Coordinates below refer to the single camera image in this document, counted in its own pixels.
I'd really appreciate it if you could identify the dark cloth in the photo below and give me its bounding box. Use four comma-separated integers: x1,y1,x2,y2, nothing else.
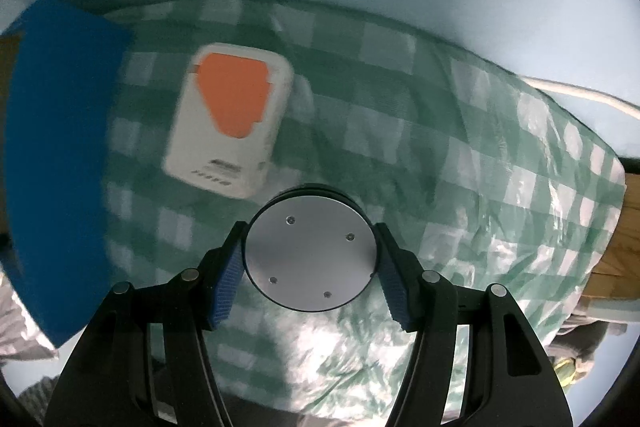
547,297,617,388

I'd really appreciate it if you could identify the crinkled silver plastic sheet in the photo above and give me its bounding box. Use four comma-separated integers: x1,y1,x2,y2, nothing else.
0,277,58,360

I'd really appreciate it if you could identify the grey white striped cloth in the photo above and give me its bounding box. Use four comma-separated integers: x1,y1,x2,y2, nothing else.
17,374,61,423

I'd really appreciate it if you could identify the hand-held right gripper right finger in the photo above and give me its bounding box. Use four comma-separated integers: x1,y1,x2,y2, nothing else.
374,223,573,427

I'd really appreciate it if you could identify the white orange power adapter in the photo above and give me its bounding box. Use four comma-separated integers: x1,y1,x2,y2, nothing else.
164,43,295,200

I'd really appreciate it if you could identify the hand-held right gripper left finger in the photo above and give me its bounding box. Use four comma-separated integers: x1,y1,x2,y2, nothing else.
45,221,249,427

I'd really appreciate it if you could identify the white cable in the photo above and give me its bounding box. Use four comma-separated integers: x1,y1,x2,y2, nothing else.
520,76,640,120

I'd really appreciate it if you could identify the wooden board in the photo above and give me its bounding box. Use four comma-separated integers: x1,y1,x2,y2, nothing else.
580,172,640,303

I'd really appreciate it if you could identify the blue cardboard box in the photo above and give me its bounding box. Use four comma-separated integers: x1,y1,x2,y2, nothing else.
0,0,136,350

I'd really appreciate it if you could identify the silver metal disc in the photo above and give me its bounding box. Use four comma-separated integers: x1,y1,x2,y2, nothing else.
242,183,379,313

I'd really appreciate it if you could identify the green checkered tablecloth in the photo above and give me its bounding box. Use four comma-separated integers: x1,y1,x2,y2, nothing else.
95,0,628,423

